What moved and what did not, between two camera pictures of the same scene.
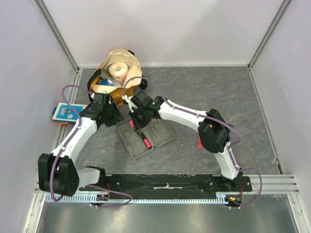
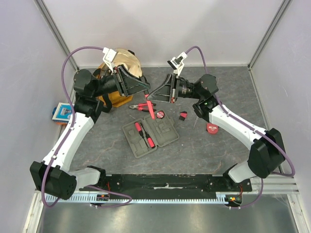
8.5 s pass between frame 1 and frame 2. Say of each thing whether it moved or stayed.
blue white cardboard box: stayed
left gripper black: moved
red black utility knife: moved
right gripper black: moved
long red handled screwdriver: moved
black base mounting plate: stayed
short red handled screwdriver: moved
